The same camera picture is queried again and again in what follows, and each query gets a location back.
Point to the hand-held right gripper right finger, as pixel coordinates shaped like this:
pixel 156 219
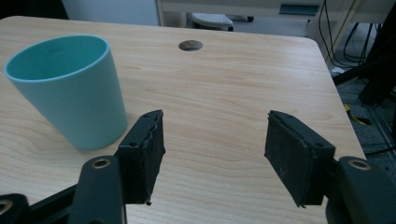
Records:
pixel 291 155

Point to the teal plastic cup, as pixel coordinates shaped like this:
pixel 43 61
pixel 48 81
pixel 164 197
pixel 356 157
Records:
pixel 74 102

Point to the beige desk with drawer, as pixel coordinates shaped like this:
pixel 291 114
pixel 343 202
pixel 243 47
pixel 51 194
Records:
pixel 249 6

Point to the white cabinet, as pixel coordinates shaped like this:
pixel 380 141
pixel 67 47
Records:
pixel 115 11

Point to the black metal stand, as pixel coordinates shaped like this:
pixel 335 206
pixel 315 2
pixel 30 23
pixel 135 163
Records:
pixel 378 71

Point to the grey chair base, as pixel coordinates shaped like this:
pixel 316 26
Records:
pixel 211 21

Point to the yellow tool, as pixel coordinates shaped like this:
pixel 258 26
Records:
pixel 355 117

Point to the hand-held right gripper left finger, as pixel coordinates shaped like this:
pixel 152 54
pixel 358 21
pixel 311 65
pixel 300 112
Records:
pixel 141 161

